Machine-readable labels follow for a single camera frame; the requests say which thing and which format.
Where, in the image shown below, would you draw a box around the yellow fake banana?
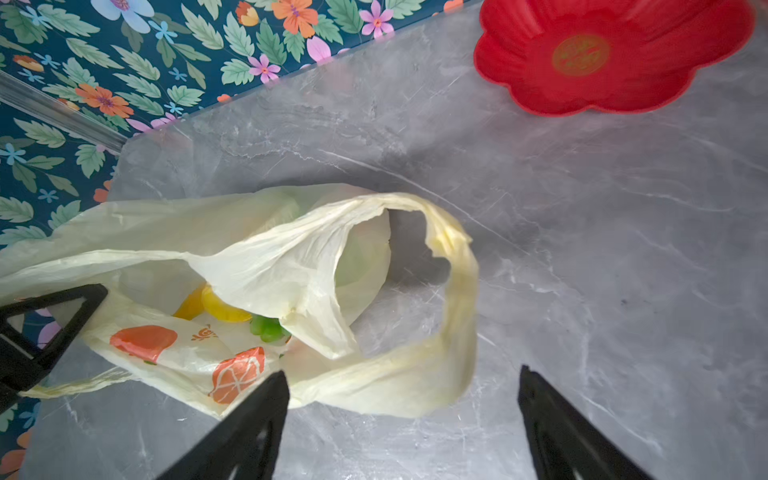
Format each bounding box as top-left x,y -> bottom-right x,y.
173,283 -> 207,321

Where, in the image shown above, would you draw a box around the yellow fake lemon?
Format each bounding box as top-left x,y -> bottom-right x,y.
200,284 -> 252,323

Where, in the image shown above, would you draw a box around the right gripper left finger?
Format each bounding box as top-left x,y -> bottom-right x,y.
160,371 -> 290,480

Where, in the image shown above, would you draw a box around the red flower-shaped plastic bowl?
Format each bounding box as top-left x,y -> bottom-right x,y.
474,0 -> 756,117

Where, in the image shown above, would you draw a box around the green fake grapes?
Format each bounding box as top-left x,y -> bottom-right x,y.
250,315 -> 291,344

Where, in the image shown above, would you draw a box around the cream plastic fruit-print bag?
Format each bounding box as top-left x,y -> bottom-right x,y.
1,184 -> 478,419

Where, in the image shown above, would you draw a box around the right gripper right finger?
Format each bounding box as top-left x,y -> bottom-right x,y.
517,365 -> 652,480

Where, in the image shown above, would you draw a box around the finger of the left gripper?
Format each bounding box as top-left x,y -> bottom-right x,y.
1,284 -> 108,411

